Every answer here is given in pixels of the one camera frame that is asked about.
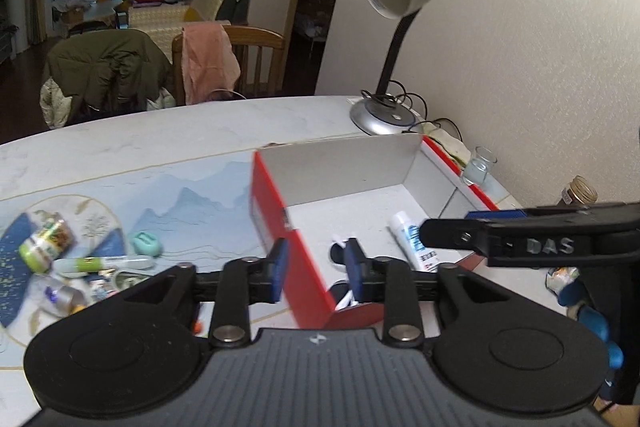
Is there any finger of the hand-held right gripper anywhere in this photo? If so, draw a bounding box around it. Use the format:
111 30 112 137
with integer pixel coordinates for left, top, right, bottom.
419 214 640 269
465 202 640 221

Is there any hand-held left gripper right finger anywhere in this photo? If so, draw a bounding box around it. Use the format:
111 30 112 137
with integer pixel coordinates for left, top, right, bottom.
345 237 521 349

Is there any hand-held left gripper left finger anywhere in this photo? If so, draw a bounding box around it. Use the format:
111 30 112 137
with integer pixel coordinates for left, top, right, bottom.
120 238 291 349

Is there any white tube with blue label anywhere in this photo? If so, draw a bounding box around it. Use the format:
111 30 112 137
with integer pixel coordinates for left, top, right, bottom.
389 211 441 274

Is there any red cardboard box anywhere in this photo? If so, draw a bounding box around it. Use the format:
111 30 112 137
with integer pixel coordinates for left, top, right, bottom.
249 133 501 332

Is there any person's right hand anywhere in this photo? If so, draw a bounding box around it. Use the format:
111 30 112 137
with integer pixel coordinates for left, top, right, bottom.
557 278 626 402

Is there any small white printed packet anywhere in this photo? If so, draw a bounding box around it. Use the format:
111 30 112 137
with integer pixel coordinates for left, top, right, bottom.
547 267 582 294

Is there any clear glass cup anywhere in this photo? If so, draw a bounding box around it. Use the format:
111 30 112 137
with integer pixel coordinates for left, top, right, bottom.
461 146 498 186

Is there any jar with brown lid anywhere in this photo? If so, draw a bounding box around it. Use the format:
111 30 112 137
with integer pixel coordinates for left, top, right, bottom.
560 175 599 208

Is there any white and green cloth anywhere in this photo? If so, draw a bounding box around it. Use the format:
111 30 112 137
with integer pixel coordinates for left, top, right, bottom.
425 127 473 168

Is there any mint green plastic case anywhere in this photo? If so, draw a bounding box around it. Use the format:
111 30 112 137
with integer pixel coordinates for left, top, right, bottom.
126 231 164 256

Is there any round metal tin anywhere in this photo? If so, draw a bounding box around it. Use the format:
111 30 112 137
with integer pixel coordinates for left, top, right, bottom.
111 268 153 295

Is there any white and green tube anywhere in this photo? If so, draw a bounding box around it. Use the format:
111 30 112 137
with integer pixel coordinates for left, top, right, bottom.
52 254 155 278

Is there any pink cloth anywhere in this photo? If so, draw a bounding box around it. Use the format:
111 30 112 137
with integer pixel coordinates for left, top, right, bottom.
181 22 242 105

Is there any wooden chair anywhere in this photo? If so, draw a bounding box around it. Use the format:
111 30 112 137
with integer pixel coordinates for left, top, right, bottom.
171 25 287 105

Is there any colourful printed small can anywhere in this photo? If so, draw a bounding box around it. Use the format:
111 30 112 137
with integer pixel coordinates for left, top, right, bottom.
19 218 76 273

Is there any olive green jacket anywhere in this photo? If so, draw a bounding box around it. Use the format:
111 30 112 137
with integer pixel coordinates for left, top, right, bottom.
41 28 176 130

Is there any yellow checked cloth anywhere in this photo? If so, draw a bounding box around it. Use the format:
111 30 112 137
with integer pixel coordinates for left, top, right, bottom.
129 3 197 58

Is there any white and black cord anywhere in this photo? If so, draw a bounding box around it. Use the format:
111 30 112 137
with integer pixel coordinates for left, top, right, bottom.
327 234 362 312

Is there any black lamp cable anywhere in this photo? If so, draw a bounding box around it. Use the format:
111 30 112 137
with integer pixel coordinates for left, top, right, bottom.
360 81 463 142

